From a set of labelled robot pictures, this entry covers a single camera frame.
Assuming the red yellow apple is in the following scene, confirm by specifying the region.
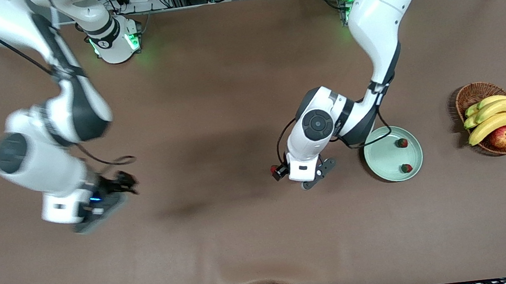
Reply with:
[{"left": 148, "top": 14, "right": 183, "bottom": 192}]
[{"left": 488, "top": 126, "right": 506, "bottom": 150}]

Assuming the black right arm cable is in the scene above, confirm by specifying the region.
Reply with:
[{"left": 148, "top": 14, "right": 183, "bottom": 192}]
[{"left": 0, "top": 0, "right": 137, "bottom": 180}]

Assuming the brown wicker basket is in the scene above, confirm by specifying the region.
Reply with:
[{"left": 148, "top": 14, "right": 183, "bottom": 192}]
[{"left": 453, "top": 80, "right": 506, "bottom": 160}]

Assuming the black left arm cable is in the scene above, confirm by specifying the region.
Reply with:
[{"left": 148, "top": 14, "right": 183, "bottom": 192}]
[{"left": 271, "top": 93, "right": 395, "bottom": 160}]

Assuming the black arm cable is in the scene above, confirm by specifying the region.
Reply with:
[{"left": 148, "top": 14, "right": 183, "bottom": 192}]
[
  {"left": 271, "top": 93, "right": 395, "bottom": 160},
  {"left": 0, "top": 0, "right": 137, "bottom": 180}
]

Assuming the large table cover cloth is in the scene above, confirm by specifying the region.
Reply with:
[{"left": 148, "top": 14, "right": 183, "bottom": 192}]
[{"left": 0, "top": 0, "right": 506, "bottom": 284}]

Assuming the pale green round plate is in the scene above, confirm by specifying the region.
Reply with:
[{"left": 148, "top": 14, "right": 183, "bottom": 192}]
[{"left": 361, "top": 123, "right": 426, "bottom": 186}]

